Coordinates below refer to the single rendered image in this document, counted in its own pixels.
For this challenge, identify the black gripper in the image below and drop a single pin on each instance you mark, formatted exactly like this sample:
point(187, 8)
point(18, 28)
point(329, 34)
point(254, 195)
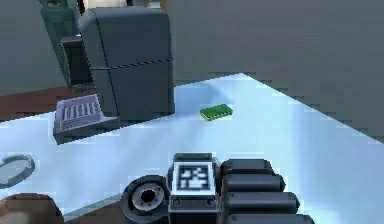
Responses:
point(146, 198)

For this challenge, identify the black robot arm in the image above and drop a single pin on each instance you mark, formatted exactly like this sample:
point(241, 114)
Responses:
point(240, 193)

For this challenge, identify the green sponge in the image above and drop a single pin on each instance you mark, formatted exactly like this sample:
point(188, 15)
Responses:
point(216, 111)

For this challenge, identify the brown round bowl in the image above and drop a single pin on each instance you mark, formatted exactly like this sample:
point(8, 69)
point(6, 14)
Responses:
point(26, 210)

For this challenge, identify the dark grey coffee machine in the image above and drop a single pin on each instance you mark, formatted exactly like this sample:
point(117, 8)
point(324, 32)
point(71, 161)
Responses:
point(130, 66)

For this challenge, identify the grey round plate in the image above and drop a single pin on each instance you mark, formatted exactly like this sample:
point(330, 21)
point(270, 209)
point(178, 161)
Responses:
point(15, 170)

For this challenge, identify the black box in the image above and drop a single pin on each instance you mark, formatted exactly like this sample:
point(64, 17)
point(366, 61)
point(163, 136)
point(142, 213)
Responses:
point(76, 60)

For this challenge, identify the dark green chair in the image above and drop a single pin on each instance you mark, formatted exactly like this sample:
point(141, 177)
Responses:
point(61, 30)

